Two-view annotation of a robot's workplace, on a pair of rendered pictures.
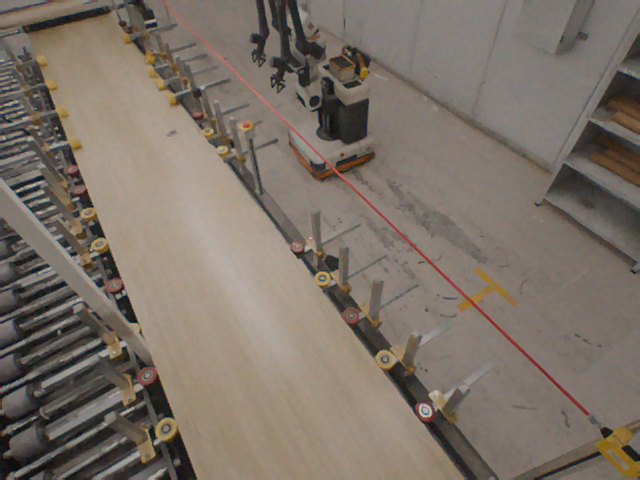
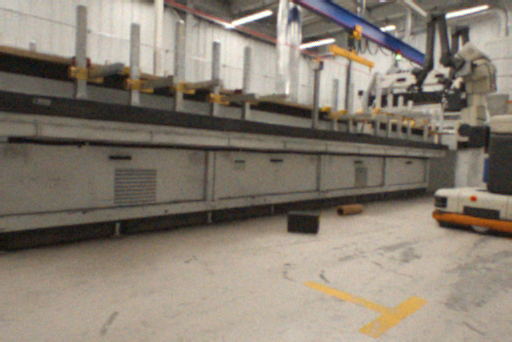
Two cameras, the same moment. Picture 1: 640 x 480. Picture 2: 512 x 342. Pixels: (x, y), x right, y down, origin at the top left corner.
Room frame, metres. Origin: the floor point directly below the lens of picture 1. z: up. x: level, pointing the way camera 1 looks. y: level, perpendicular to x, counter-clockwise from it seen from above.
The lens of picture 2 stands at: (0.81, -2.29, 0.51)
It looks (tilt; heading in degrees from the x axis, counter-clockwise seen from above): 3 degrees down; 75
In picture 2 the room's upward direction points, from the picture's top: 2 degrees clockwise
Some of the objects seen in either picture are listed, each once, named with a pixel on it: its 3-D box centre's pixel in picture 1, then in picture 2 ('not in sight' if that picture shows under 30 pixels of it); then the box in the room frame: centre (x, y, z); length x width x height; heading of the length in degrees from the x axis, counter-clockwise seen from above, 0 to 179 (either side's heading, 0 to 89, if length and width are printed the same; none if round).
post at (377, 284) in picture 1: (374, 307); (178, 66); (0.89, -0.23, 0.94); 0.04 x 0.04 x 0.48; 30
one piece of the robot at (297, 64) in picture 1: (297, 66); (461, 97); (3.07, 0.11, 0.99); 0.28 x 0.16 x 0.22; 26
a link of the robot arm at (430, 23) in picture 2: (283, 27); (430, 42); (2.80, 0.18, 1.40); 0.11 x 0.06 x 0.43; 26
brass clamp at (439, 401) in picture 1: (442, 407); (85, 74); (0.48, -0.48, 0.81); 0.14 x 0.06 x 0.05; 30
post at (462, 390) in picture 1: (449, 407); (80, 60); (0.46, -0.49, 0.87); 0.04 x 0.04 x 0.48; 30
